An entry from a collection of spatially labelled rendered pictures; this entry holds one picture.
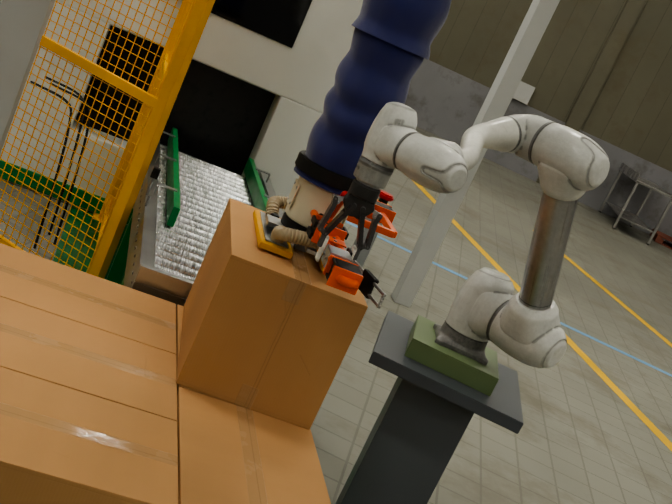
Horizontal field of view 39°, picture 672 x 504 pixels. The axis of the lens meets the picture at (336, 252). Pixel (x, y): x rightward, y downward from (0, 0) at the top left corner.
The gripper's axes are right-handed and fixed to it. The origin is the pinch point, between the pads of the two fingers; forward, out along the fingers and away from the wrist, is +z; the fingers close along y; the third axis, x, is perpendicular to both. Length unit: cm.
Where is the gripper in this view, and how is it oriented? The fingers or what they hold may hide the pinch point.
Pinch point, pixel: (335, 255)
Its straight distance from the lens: 243.6
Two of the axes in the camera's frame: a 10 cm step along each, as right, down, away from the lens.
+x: 1.2, 3.1, -9.4
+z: -4.0, 8.8, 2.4
